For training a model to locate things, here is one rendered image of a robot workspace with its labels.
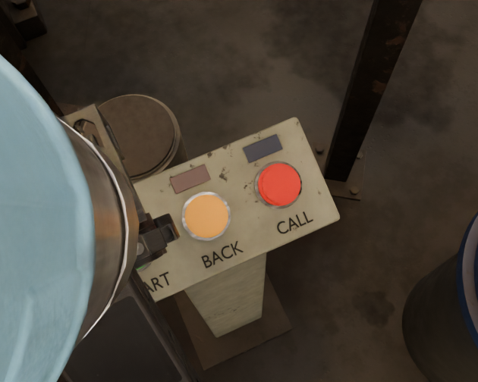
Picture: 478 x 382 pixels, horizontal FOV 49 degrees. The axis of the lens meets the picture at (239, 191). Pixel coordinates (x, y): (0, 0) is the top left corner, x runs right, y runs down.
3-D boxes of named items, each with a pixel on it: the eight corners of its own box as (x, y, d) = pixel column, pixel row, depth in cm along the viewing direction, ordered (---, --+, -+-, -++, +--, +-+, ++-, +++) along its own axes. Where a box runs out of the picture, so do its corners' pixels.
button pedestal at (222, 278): (162, 300, 106) (53, 187, 49) (269, 252, 109) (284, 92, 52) (192, 376, 101) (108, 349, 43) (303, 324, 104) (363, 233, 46)
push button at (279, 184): (250, 174, 51) (252, 173, 49) (287, 158, 51) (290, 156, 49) (266, 212, 51) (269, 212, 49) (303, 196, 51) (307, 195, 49)
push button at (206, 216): (177, 205, 50) (177, 205, 48) (216, 189, 50) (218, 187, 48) (194, 243, 50) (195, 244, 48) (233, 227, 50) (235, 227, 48)
